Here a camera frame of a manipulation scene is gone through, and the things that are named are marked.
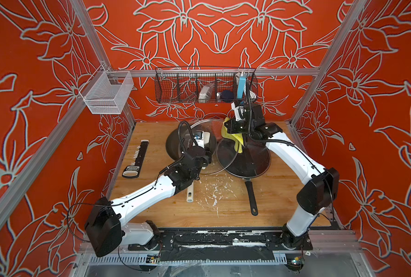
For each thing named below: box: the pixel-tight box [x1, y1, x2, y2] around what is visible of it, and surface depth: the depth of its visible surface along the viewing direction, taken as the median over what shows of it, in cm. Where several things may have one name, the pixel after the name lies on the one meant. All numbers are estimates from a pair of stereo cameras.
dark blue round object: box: [220, 90, 235, 103], surface depth 97 cm
